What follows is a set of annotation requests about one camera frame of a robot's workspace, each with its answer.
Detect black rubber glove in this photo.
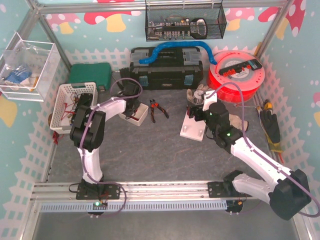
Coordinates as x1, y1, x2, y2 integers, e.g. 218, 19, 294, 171
259, 110, 283, 153

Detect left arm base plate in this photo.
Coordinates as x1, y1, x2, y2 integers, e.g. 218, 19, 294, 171
75, 181, 121, 201

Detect clear acrylic wall box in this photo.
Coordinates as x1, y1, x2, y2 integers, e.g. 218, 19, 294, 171
0, 33, 61, 102

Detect white perforated basket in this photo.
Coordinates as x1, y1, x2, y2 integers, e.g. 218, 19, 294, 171
50, 82, 98, 134

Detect black toolbox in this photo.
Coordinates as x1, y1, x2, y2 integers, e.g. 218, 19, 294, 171
129, 47, 204, 90

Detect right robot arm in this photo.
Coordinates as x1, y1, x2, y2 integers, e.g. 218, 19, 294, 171
187, 90, 312, 220

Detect black box in basket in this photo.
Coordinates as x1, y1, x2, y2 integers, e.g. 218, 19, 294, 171
71, 93, 93, 112

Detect beige work glove rear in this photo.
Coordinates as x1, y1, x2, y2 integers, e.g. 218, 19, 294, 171
186, 84, 210, 109

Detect green plastic case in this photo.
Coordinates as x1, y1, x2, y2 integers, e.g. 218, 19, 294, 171
67, 62, 112, 90

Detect white spring tray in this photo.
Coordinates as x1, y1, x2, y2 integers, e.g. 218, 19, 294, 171
118, 103, 149, 127

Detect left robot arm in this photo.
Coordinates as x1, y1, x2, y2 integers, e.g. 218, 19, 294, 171
69, 82, 143, 184

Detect solder wire spool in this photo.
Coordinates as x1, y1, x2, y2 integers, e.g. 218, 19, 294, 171
193, 90, 205, 105

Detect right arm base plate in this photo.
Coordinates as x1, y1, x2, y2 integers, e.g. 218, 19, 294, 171
207, 181, 251, 198

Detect blue corrugated hose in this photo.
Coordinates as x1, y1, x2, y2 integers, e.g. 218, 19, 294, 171
138, 41, 218, 66

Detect yellow handled tool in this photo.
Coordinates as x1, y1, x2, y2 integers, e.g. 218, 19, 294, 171
261, 99, 273, 112

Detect white peg base plate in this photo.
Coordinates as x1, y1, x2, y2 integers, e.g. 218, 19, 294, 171
179, 112, 206, 142

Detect grey slotted cable duct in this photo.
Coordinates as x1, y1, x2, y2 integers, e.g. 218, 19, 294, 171
40, 200, 227, 213

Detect blue white gloves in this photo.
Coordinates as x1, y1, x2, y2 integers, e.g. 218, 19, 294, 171
4, 67, 32, 85

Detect red filament spool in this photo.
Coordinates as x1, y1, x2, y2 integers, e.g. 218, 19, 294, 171
206, 50, 266, 102

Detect beige work glove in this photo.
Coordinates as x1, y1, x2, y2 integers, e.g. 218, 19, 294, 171
186, 84, 210, 109
229, 114, 249, 132

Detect black wire mesh basket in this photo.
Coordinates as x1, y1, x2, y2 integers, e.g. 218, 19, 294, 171
144, 3, 227, 42

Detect orange black pliers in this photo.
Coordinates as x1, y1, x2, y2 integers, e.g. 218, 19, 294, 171
149, 99, 170, 124

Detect beige work glove front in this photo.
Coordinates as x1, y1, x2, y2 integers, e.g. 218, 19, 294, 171
229, 114, 249, 132

